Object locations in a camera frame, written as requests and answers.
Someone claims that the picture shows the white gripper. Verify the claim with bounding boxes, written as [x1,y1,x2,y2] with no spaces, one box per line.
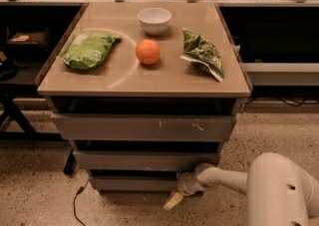
[163,170,204,210]

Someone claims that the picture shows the grey bottom drawer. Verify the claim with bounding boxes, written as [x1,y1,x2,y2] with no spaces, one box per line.
[90,176,176,192]

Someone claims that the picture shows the grey drawer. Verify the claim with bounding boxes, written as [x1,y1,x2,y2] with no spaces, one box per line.
[90,176,176,192]
[73,150,220,171]
[52,113,236,141]

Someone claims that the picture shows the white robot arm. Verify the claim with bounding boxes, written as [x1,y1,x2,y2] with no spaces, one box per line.
[164,152,319,226]

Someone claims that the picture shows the grey middle drawer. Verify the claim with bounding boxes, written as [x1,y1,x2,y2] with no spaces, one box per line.
[73,150,220,171]

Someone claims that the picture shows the grey drawer cabinet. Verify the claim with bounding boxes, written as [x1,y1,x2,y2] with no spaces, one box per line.
[34,1,253,196]

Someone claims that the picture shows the grey top drawer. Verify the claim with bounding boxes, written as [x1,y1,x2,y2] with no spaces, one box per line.
[52,113,236,141]

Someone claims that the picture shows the orange fruit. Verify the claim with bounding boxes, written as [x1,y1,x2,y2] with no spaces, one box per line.
[136,39,160,65]

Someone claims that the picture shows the dark green chip bag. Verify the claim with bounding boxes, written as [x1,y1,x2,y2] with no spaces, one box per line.
[180,28,224,83]

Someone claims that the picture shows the light green snack bag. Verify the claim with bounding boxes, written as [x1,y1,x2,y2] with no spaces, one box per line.
[57,32,121,71]

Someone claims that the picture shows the white bowl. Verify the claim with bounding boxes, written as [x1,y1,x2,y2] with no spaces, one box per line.
[138,8,171,36]

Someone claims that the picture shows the black floor cable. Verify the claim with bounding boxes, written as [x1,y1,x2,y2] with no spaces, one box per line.
[72,179,90,226]

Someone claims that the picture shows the black table frame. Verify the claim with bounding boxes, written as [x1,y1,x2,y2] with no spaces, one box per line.
[0,87,78,175]

